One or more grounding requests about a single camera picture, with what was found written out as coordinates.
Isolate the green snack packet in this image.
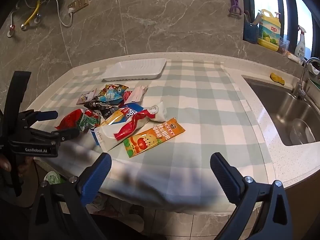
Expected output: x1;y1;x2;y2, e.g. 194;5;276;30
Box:
77;112;102;132

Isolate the black snack packet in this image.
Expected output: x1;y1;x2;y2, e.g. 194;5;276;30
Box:
84;100;120;119

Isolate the white spray bottle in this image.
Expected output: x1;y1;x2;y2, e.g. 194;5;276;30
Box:
294;25;307;64

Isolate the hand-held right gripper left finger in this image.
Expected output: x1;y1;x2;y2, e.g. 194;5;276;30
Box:
29;152;112;240

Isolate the clear glass bowl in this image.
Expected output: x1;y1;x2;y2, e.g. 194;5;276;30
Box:
290;118;316;144

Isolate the white plastic tray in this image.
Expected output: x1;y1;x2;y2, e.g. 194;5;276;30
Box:
101;58;167;81

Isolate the braided metal hose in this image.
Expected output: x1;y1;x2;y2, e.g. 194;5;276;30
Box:
7;0;28;38

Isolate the green white plastic bag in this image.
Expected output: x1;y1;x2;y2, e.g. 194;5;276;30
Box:
44;170;66;184

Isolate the stainless steel sink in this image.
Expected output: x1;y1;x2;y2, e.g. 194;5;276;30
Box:
244;76;320;147

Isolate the yellow detergent bottle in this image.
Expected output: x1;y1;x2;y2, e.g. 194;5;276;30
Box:
257;9;282;52

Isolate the green white checked tablecloth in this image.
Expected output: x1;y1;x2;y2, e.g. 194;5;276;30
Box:
25;59;272;214

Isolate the white red-striped snack packet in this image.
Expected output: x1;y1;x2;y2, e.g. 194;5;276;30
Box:
90;101;167;153

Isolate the yellow gas hose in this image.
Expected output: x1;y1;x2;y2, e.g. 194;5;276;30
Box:
21;0;42;30

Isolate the long orange snack packet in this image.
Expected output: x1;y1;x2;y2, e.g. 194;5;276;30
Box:
123;117;186;158

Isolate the white plug with cable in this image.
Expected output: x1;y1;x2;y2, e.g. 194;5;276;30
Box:
49;0;75;28

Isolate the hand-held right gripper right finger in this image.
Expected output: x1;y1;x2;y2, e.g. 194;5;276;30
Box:
210;152;293;240

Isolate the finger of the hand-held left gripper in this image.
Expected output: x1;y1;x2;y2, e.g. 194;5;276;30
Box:
19;110;59;124
29;127;80;143

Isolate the person's left hand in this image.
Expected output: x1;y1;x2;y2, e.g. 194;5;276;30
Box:
0;154;34;179

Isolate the small red snack packet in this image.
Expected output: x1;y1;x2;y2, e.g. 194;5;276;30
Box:
121;90;133;105

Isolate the gold wall socket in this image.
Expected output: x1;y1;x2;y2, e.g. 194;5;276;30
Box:
68;0;89;12

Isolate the blue panda snack packet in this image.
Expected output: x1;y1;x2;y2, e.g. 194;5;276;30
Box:
97;84;129;104

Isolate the small white purple packet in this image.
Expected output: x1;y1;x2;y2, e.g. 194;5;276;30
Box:
76;89;97;105

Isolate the red foil snack packet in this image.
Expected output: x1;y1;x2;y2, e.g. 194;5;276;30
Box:
55;109;87;131

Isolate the yellow sponge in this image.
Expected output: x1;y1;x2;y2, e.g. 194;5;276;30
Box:
270;72;285;85

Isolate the blue and yellow snack packet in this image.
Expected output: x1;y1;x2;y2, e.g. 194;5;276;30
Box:
99;105;145;128

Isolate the window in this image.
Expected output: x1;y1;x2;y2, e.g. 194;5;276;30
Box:
250;0;320;60

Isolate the pale pink long packet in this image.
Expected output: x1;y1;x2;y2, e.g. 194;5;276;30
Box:
125;85;149;104

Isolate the chrome faucet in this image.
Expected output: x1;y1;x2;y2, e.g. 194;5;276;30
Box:
292;57;320;100

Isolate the blue utensil holder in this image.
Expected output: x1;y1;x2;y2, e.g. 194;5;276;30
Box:
244;22;259;44

